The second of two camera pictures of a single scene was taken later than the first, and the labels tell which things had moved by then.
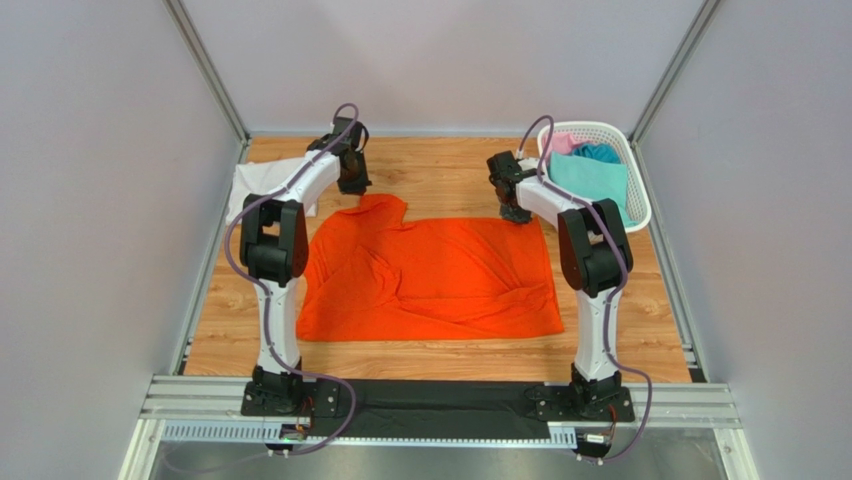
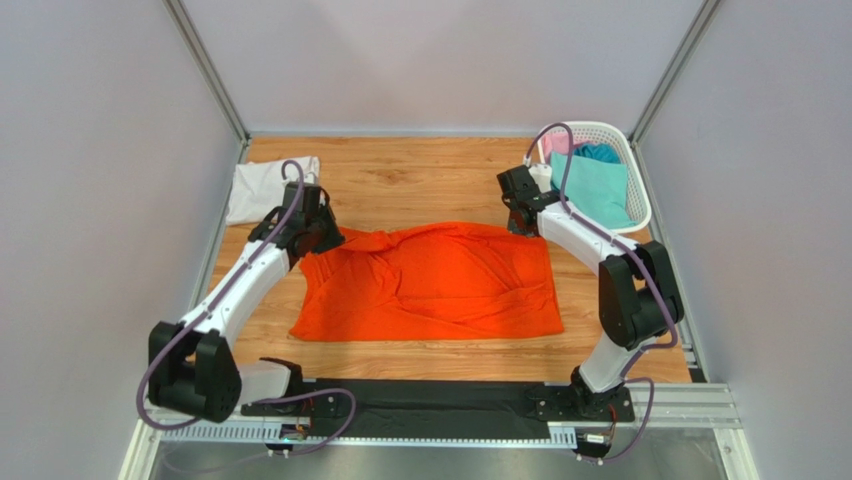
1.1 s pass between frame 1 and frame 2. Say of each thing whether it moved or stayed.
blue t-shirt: stayed
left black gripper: moved
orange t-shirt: moved
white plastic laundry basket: stayed
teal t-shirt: stayed
